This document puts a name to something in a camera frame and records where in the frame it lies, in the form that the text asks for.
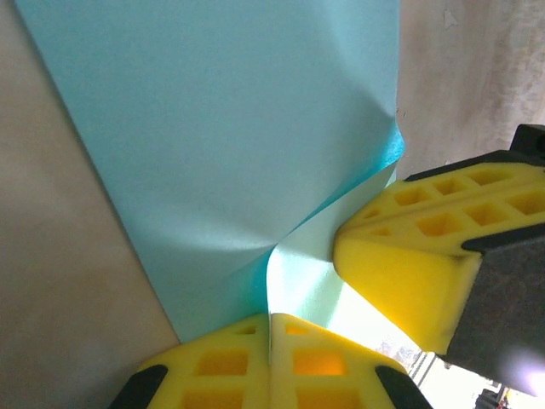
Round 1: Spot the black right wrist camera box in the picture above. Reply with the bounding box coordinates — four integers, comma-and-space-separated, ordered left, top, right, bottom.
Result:
509, 123, 545, 167

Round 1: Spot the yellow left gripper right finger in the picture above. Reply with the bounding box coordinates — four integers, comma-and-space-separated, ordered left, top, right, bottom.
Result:
269, 313, 431, 409

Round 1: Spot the light blue paper sheet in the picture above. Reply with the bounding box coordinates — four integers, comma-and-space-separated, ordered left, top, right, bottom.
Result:
14, 0, 427, 363

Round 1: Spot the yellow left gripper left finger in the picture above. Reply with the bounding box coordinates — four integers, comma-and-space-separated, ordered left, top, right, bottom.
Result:
108, 313, 271, 409

